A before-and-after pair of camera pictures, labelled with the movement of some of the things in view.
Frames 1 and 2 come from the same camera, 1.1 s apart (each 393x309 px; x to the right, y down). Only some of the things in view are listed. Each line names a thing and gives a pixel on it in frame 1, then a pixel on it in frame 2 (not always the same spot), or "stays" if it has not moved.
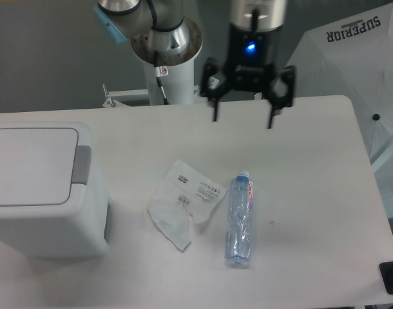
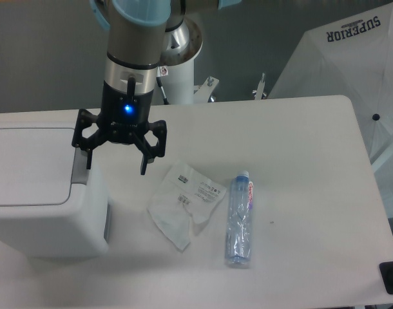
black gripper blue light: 251,40 to 123,118
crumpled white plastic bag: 186,190 stays
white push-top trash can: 46,201 stays
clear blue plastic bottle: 239,214 stays
